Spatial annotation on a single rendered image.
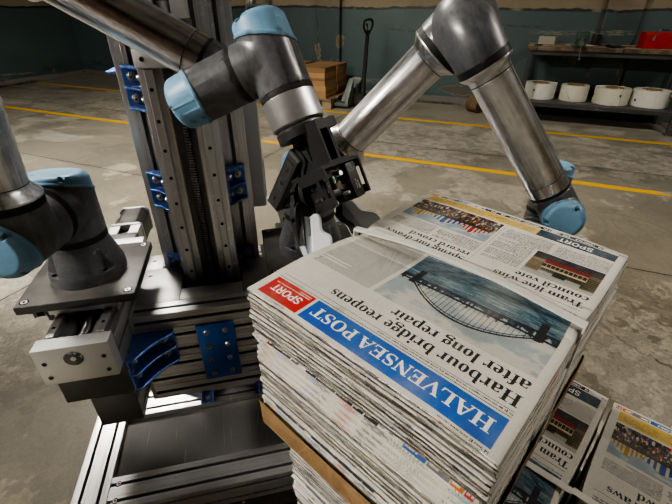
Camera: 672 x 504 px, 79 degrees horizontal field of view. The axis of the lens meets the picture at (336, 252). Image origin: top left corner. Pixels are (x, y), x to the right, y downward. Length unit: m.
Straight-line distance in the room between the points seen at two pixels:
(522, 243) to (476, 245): 0.06
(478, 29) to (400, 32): 6.33
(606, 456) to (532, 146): 0.49
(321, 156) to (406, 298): 0.22
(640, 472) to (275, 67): 0.68
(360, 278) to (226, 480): 0.93
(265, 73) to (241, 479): 1.03
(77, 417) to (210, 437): 0.67
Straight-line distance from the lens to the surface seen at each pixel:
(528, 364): 0.39
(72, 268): 0.98
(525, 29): 6.84
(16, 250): 0.81
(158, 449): 1.43
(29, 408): 2.05
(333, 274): 0.46
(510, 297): 0.47
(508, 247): 0.56
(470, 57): 0.78
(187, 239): 1.03
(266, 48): 0.58
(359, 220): 0.62
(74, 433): 1.87
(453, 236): 0.56
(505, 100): 0.80
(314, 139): 0.55
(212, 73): 0.60
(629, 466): 0.68
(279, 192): 0.62
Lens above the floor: 1.32
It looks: 31 degrees down
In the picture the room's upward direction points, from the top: straight up
